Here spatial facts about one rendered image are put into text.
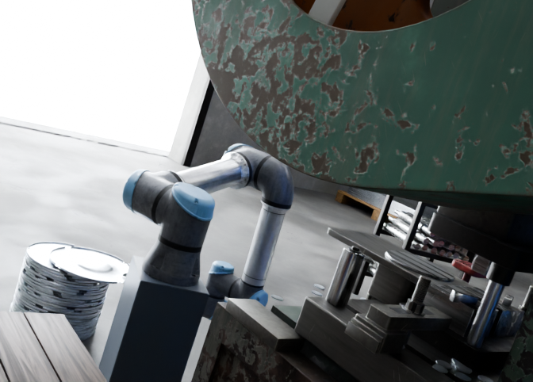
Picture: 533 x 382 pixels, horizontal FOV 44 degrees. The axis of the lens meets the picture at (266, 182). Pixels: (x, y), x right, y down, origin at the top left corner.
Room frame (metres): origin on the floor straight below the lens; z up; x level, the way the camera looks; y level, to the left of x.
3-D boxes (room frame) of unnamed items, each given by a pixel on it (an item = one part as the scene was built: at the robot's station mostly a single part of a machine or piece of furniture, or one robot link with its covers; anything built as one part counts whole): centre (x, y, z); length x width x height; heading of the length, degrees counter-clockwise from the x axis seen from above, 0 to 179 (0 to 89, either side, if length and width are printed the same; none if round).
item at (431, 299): (1.04, -0.38, 0.76); 0.15 x 0.09 x 0.05; 131
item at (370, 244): (1.17, -0.27, 0.72); 0.25 x 0.14 x 0.14; 41
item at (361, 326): (0.93, -0.25, 0.76); 0.17 x 0.06 x 0.10; 131
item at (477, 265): (1.04, -0.37, 0.84); 0.05 x 0.03 x 0.04; 131
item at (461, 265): (1.43, -0.48, 0.72); 0.07 x 0.06 x 0.08; 41
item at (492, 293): (0.94, -0.36, 0.81); 0.02 x 0.02 x 0.14
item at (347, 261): (1.02, -0.16, 0.75); 0.03 x 0.03 x 0.10; 41
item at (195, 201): (1.66, 0.17, 0.62); 0.13 x 0.12 x 0.14; 59
